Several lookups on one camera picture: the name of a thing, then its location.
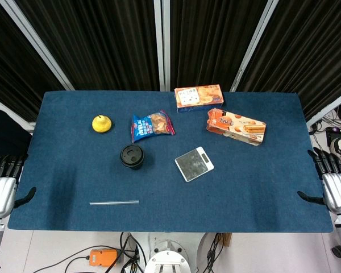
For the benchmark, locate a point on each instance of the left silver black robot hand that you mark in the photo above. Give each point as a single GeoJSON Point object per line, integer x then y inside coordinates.
{"type": "Point", "coordinates": [1, 193]}

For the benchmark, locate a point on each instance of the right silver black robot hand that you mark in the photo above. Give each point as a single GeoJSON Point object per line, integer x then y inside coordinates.
{"type": "Point", "coordinates": [338, 190]}

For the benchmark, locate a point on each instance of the clear plastic straw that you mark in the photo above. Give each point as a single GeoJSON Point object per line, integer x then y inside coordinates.
{"type": "Point", "coordinates": [113, 203]}

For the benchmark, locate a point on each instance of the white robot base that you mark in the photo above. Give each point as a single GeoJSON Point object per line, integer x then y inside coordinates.
{"type": "Point", "coordinates": [167, 256]}

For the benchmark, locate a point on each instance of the black lidded coffee cup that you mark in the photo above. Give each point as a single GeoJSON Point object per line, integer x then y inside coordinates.
{"type": "Point", "coordinates": [132, 156]}

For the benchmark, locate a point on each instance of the white black sneaker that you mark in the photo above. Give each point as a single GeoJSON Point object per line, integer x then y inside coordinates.
{"type": "Point", "coordinates": [339, 149]}

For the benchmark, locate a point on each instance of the black electronic floor device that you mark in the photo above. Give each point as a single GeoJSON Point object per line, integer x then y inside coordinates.
{"type": "Point", "coordinates": [336, 132]}

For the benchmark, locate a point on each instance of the person in dark trousers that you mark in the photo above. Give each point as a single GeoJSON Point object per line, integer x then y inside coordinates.
{"type": "Point", "coordinates": [5, 133]}

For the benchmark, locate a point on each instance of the blue table cloth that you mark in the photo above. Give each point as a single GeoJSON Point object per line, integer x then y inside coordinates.
{"type": "Point", "coordinates": [244, 199]}

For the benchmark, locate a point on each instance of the orange egg roll box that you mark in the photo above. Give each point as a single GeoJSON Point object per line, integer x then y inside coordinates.
{"type": "Point", "coordinates": [236, 126]}

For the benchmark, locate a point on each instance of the orange box device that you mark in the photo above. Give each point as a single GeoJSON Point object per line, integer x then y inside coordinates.
{"type": "Point", "coordinates": [103, 258]}

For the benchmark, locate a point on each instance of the yellow pear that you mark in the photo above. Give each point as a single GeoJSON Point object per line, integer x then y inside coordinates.
{"type": "Point", "coordinates": [101, 124]}

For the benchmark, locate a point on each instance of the silver white kitchen scale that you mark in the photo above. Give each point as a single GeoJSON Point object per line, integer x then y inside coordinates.
{"type": "Point", "coordinates": [193, 164]}

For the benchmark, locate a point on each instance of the blue snack bag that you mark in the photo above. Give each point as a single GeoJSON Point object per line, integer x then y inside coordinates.
{"type": "Point", "coordinates": [150, 126]}

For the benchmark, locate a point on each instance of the orange cookie box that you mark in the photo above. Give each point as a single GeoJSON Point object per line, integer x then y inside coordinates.
{"type": "Point", "coordinates": [199, 98]}

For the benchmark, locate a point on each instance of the black pleated curtain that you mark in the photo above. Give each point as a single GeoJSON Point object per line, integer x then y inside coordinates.
{"type": "Point", "coordinates": [102, 42]}
{"type": "Point", "coordinates": [210, 39]}

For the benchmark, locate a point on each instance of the grey metal frame post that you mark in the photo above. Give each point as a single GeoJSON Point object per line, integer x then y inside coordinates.
{"type": "Point", "coordinates": [37, 42]}
{"type": "Point", "coordinates": [253, 45]}
{"type": "Point", "coordinates": [162, 42]}

